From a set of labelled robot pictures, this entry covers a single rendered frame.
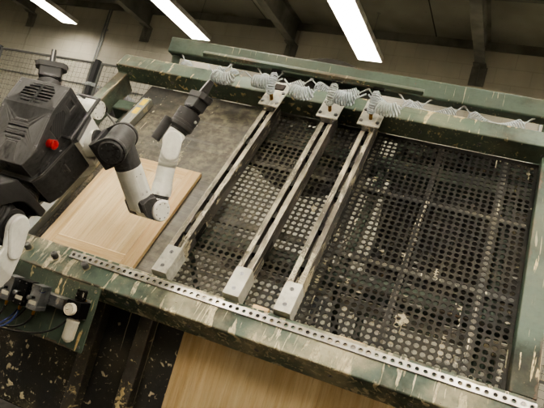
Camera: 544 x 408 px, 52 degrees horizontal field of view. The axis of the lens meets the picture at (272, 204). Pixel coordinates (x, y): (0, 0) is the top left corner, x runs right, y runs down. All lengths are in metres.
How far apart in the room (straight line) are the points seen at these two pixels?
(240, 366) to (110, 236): 0.72
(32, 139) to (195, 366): 1.01
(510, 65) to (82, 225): 5.90
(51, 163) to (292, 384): 1.12
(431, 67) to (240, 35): 2.80
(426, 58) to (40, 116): 6.13
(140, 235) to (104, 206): 0.26
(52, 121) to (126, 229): 0.64
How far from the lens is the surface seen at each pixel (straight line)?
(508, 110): 3.05
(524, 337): 1.98
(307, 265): 2.00
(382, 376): 1.82
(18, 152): 1.87
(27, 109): 1.92
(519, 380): 1.90
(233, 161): 2.43
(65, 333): 2.13
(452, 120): 2.61
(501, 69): 7.37
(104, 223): 2.38
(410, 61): 7.52
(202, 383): 2.22
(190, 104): 2.07
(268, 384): 2.13
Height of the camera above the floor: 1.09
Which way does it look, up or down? 5 degrees up
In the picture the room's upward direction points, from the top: 16 degrees clockwise
